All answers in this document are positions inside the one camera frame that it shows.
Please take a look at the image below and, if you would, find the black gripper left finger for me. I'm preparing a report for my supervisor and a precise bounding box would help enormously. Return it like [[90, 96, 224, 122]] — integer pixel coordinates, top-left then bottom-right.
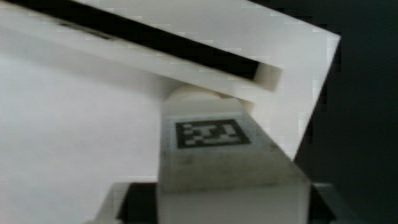
[[87, 182, 158, 224]]

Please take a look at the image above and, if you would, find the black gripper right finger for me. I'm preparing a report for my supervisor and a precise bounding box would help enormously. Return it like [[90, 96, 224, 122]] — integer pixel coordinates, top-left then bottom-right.
[[307, 183, 355, 224]]

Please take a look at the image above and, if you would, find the white table leg with tag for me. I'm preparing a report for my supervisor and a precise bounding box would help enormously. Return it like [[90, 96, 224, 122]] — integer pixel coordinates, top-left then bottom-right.
[[156, 85, 311, 224]]

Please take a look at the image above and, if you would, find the white L-shaped fence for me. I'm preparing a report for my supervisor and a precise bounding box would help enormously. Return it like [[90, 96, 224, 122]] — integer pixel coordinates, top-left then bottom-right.
[[74, 0, 339, 155]]

